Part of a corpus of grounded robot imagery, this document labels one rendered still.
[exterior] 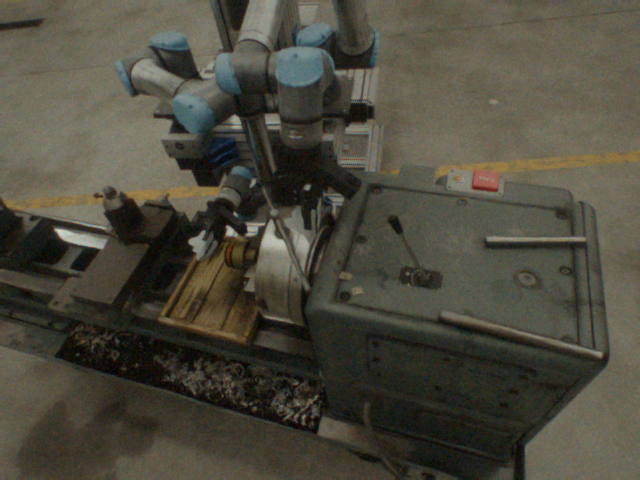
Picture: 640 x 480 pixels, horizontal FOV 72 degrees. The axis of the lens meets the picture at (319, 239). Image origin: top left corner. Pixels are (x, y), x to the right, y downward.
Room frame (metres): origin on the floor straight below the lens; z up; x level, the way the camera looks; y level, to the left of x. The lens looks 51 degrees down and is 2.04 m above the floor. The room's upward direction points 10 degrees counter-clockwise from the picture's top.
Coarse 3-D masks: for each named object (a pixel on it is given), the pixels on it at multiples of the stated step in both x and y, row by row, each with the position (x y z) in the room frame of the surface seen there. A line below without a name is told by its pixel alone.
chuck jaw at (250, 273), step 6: (246, 264) 0.72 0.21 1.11; (252, 264) 0.72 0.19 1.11; (246, 270) 0.71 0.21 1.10; (252, 270) 0.70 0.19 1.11; (246, 276) 0.68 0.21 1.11; (252, 276) 0.67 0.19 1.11; (246, 282) 0.67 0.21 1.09; (252, 282) 0.65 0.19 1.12; (246, 288) 0.63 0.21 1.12; (252, 288) 0.63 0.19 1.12; (246, 294) 0.63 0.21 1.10; (252, 294) 0.62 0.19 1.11; (252, 300) 0.62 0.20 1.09; (258, 300) 0.60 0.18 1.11; (258, 306) 0.59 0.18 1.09; (264, 306) 0.59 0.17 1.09
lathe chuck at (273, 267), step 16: (272, 224) 0.73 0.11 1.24; (272, 240) 0.68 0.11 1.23; (272, 256) 0.65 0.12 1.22; (288, 256) 0.64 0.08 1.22; (256, 272) 0.63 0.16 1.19; (272, 272) 0.62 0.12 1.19; (288, 272) 0.60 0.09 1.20; (256, 288) 0.61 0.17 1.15; (272, 288) 0.59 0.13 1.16; (288, 288) 0.58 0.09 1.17; (272, 304) 0.58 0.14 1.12; (288, 304) 0.56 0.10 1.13; (288, 320) 0.56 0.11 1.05
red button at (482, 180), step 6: (474, 174) 0.75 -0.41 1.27; (480, 174) 0.75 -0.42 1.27; (486, 174) 0.75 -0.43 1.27; (492, 174) 0.74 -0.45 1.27; (498, 174) 0.74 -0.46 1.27; (474, 180) 0.73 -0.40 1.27; (480, 180) 0.73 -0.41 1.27; (486, 180) 0.73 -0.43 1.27; (492, 180) 0.72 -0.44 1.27; (498, 180) 0.72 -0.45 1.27; (474, 186) 0.72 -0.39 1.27; (480, 186) 0.71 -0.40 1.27; (486, 186) 0.71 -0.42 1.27; (492, 186) 0.70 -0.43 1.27; (498, 186) 0.70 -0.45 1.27
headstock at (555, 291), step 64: (384, 192) 0.76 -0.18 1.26; (448, 192) 0.72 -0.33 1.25; (512, 192) 0.69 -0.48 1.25; (384, 256) 0.56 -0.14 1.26; (448, 256) 0.53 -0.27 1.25; (512, 256) 0.51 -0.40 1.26; (576, 256) 0.48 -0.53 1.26; (320, 320) 0.45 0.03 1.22; (384, 320) 0.41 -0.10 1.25; (512, 320) 0.36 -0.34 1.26; (576, 320) 0.34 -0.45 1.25; (384, 384) 0.41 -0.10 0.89; (448, 384) 0.34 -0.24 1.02; (512, 384) 0.29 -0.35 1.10; (576, 384) 0.26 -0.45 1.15
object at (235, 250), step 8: (248, 240) 0.79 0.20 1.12; (232, 248) 0.78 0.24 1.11; (240, 248) 0.77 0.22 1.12; (248, 248) 0.77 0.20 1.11; (256, 248) 0.77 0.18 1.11; (224, 256) 0.77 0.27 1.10; (232, 256) 0.76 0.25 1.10; (240, 256) 0.75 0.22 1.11; (248, 256) 0.75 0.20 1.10; (256, 256) 0.78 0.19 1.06; (232, 264) 0.75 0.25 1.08; (240, 264) 0.74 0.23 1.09
